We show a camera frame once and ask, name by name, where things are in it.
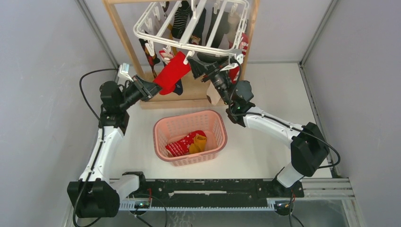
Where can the white plastic sock hanger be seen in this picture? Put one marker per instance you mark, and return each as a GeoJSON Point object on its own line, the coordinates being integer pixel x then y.
{"type": "Point", "coordinates": [144, 28]}

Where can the brown beige block sock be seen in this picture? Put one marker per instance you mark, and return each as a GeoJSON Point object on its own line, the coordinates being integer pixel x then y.
{"type": "Point", "coordinates": [213, 95]}

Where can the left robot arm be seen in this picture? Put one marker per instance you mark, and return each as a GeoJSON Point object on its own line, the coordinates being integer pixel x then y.
{"type": "Point", "coordinates": [93, 195]}

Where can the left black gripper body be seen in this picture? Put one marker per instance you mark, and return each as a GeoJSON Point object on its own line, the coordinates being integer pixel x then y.
{"type": "Point", "coordinates": [144, 94]}

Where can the red snowflake sock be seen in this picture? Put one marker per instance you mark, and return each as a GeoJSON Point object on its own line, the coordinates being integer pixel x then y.
{"type": "Point", "coordinates": [181, 147]}

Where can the black mounting rail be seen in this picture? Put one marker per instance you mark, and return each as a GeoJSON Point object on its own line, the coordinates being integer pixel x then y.
{"type": "Point", "coordinates": [214, 193]}

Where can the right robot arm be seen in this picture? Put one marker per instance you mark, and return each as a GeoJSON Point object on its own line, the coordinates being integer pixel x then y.
{"type": "Point", "coordinates": [307, 145]}

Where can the argyle red yellow sock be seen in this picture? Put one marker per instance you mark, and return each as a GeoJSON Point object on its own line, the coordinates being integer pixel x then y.
{"type": "Point", "coordinates": [150, 55]}

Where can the wooden hanger stand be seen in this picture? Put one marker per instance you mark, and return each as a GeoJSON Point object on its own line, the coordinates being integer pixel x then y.
{"type": "Point", "coordinates": [194, 90]}

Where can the black striped narrow sock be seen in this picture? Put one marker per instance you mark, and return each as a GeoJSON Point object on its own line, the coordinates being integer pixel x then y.
{"type": "Point", "coordinates": [181, 17]}

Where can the mustard yellow sock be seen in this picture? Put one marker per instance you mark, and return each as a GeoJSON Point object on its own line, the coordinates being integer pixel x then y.
{"type": "Point", "coordinates": [198, 145]}

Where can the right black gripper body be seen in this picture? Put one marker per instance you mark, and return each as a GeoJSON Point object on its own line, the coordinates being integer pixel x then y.
{"type": "Point", "coordinates": [213, 72]}

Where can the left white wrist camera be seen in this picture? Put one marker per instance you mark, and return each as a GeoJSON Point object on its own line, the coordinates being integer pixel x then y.
{"type": "Point", "coordinates": [123, 72]}

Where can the navy santa pattern sock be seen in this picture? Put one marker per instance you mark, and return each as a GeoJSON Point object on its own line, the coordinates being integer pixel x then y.
{"type": "Point", "coordinates": [178, 88]}

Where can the pink plastic basket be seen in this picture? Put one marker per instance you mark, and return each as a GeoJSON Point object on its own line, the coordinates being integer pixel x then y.
{"type": "Point", "coordinates": [171, 129]}

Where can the red sock white pattern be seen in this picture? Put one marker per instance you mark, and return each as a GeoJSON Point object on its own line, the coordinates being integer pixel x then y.
{"type": "Point", "coordinates": [173, 72]}

